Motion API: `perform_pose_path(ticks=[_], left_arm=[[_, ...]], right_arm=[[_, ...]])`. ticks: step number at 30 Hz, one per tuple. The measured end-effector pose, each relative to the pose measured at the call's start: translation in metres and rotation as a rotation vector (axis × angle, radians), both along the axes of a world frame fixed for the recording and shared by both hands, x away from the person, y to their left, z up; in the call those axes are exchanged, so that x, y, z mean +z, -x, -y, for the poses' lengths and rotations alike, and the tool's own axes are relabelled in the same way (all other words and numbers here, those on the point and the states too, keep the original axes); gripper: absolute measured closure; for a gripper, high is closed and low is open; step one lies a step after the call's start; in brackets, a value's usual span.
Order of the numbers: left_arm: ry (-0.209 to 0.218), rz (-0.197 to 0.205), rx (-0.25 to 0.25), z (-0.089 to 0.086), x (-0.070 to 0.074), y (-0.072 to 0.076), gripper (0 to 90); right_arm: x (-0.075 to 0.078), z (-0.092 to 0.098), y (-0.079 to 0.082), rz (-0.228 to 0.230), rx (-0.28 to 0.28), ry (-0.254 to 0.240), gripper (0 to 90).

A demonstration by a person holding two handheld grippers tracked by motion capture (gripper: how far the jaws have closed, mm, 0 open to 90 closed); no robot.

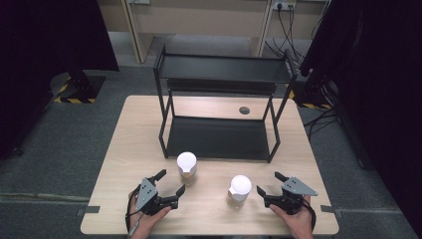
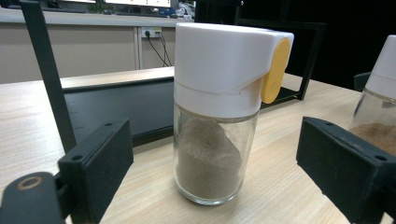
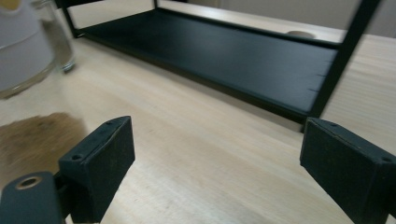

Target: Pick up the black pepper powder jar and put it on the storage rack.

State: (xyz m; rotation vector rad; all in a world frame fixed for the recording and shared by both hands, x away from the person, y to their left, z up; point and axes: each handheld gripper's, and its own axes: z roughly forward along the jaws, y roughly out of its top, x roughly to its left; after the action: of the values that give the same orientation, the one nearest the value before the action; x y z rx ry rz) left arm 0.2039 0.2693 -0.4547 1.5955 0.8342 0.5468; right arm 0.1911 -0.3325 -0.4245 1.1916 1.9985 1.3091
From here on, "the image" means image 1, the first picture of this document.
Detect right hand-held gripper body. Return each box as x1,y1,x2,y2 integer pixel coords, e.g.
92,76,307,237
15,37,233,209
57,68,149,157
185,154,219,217
263,176,318,216

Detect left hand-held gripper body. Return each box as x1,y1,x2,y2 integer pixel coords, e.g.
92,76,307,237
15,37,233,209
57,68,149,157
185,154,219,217
134,176,180,216

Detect glass jar with brown powder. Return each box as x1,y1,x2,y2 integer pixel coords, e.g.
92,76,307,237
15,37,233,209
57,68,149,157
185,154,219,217
227,174,253,210

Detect glass jar with pale powder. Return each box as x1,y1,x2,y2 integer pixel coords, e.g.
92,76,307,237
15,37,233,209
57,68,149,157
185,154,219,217
176,151,198,185

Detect black two-tier metal rack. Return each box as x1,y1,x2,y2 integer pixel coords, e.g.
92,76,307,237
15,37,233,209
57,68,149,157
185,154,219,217
152,43,299,164

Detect person's left hand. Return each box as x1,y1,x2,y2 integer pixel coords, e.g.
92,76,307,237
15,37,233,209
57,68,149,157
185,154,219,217
127,191,173,239

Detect person's right hand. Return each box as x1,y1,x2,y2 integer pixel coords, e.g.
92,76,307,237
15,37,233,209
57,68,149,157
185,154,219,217
269,194,315,239

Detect grey floor tape mark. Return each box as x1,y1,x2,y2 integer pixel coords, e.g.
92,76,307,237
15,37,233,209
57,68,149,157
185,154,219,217
76,205,102,217

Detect black stand base striped tape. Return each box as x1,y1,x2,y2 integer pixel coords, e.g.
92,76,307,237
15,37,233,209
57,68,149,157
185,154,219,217
49,70,107,105
288,75,336,112

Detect black curtain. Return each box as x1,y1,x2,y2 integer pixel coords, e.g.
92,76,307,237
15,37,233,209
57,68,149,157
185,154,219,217
299,0,422,237
0,0,120,161

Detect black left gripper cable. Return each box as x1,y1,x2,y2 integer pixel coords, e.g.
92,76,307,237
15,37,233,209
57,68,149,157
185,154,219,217
124,184,142,239

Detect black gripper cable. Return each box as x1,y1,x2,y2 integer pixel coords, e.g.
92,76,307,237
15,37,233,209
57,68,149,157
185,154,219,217
301,198,317,231
124,184,142,239

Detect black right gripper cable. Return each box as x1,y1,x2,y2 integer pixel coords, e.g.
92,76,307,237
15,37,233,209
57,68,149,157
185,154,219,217
301,198,317,231

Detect black floor cable bundle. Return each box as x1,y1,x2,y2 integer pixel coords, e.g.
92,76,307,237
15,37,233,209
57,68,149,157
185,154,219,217
303,105,340,141

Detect black power cables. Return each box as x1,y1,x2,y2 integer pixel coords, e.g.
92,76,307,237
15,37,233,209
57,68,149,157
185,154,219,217
264,3,307,65

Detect white wall socket with plugs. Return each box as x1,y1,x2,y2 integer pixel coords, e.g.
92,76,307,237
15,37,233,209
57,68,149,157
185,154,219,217
272,0,297,12

